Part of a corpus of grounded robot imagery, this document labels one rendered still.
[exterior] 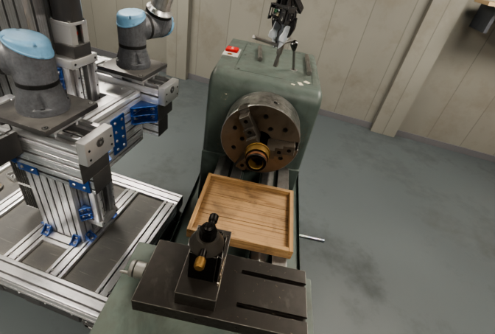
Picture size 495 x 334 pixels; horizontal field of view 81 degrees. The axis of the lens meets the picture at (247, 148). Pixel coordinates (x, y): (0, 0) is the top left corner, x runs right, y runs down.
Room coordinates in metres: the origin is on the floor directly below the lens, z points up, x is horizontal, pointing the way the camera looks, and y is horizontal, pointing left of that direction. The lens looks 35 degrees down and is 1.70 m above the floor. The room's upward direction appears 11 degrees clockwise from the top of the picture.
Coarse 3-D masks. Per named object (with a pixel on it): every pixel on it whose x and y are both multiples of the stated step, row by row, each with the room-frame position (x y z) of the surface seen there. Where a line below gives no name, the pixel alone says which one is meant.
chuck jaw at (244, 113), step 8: (248, 104) 0.99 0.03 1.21; (240, 112) 0.96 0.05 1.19; (248, 112) 0.94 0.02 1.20; (240, 120) 0.92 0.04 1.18; (248, 120) 0.92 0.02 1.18; (248, 128) 0.91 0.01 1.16; (256, 128) 0.94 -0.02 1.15; (248, 136) 0.90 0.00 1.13; (256, 136) 0.89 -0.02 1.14; (248, 144) 0.88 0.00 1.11
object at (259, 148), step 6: (252, 144) 0.87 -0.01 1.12; (258, 144) 0.87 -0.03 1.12; (246, 150) 0.87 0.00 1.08; (252, 150) 0.84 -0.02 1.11; (258, 150) 0.84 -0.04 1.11; (264, 150) 0.85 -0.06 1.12; (246, 156) 0.83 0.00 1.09; (252, 156) 0.81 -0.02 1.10; (258, 156) 0.81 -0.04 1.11; (264, 156) 0.82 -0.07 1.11; (246, 162) 0.81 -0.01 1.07; (252, 162) 0.85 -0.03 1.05; (258, 162) 0.86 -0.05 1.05; (264, 162) 0.81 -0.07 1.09; (252, 168) 0.81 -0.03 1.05; (258, 168) 0.81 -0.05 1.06
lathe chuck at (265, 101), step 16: (256, 96) 1.03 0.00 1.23; (256, 112) 0.96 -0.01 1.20; (272, 112) 0.95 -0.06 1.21; (288, 112) 0.98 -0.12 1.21; (224, 128) 0.96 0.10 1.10; (240, 128) 0.96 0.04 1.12; (272, 128) 0.96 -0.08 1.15; (288, 128) 0.95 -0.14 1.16; (224, 144) 0.96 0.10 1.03; (240, 144) 0.96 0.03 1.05; (272, 160) 0.95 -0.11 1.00; (288, 160) 0.95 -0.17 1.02
